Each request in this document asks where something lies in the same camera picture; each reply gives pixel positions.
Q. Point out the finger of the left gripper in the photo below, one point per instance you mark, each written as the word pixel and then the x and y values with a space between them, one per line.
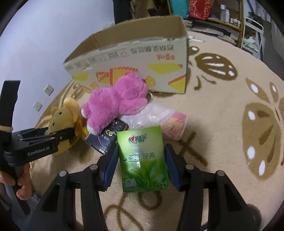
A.
pixel 60 135
pixel 29 133

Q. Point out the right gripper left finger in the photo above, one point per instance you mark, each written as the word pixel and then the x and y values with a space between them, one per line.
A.
pixel 56 209

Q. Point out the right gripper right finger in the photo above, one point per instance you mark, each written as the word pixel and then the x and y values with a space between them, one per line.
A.
pixel 227 209

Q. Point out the yellow plush toy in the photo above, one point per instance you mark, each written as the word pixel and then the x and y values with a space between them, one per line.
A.
pixel 67 116

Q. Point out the pink plush bear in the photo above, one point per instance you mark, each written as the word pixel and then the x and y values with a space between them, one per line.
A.
pixel 128 96

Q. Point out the green tissue pack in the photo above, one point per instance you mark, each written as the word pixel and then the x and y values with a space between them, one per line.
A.
pixel 142 160

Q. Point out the person's left hand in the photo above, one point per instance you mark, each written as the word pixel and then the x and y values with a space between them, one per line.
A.
pixel 25 192

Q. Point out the dark blue packet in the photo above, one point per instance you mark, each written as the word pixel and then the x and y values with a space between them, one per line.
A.
pixel 104 142

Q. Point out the beige patterned carpet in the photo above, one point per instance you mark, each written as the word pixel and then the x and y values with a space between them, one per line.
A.
pixel 235 124

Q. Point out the printed cardboard box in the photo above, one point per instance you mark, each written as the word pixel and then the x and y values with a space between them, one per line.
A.
pixel 156 48

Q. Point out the white metal cart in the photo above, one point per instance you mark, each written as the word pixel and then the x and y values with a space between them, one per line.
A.
pixel 252 36

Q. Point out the teal bag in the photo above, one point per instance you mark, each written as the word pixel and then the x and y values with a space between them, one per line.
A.
pixel 180 8

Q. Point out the wooden shelf unit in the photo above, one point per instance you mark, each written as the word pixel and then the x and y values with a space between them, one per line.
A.
pixel 225 21

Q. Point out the red patterned bag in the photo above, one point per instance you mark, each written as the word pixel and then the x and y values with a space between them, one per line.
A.
pixel 200 9

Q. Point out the lower white wall socket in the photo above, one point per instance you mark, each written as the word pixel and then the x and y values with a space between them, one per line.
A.
pixel 37 106

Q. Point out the white wall socket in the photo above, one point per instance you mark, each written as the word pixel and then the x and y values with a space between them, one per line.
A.
pixel 48 89
pixel 37 106

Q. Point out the upper white wall socket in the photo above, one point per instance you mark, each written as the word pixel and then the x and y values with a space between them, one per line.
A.
pixel 48 89

